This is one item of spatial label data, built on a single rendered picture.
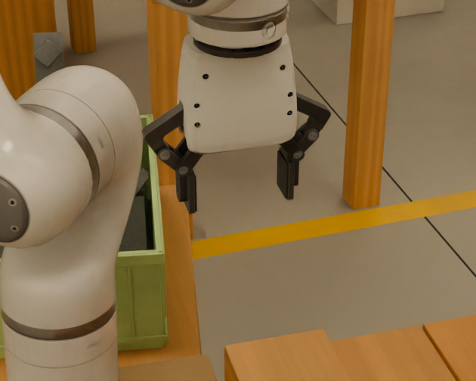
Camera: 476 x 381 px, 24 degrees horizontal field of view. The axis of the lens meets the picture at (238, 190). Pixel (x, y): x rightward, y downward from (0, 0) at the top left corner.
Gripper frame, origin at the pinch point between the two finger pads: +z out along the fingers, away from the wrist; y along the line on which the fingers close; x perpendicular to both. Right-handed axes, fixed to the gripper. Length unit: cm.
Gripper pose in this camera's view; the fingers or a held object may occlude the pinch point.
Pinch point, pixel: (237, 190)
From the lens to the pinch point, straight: 100.9
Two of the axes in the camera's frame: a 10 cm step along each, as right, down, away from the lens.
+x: 2.6, 5.1, -8.2
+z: 0.0, 8.5, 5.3
